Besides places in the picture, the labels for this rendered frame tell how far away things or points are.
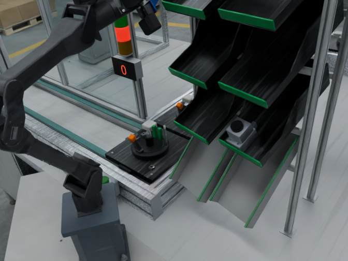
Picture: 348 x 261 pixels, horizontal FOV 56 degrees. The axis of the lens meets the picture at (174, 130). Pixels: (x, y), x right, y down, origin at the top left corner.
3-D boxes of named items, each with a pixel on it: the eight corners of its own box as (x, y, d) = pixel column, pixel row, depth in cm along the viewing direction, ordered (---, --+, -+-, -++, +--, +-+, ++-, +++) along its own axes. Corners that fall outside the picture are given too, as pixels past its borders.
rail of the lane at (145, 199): (154, 221, 107) (149, 198, 101) (18, 132, 157) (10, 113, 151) (165, 211, 111) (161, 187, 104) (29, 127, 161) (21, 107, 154)
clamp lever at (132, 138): (139, 152, 115) (131, 139, 110) (135, 150, 117) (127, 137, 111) (145, 144, 117) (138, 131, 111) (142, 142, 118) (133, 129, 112)
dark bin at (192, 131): (208, 145, 85) (198, 129, 79) (176, 126, 93) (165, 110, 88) (274, 71, 90) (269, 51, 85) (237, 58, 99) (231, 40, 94)
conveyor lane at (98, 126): (156, 203, 114) (152, 182, 108) (30, 126, 161) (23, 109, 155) (204, 159, 131) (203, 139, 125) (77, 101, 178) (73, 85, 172)
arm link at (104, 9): (97, 46, 73) (79, 8, 66) (85, 39, 77) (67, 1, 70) (121, 31, 75) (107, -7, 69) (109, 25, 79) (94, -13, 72)
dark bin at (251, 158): (261, 168, 76) (254, 151, 71) (220, 144, 85) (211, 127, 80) (330, 84, 82) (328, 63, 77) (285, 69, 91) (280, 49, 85)
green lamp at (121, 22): (120, 28, 114) (118, 14, 111) (111, 26, 116) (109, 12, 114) (131, 24, 117) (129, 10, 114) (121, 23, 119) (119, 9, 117)
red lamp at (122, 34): (123, 42, 116) (120, 29, 114) (114, 40, 119) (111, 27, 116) (133, 38, 119) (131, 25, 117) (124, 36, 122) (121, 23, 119)
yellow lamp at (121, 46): (125, 56, 119) (123, 43, 117) (116, 53, 122) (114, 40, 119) (135, 51, 122) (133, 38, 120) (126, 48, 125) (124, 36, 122)
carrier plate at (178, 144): (152, 184, 108) (151, 179, 107) (105, 157, 122) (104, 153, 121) (196, 147, 123) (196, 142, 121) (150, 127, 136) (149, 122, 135)
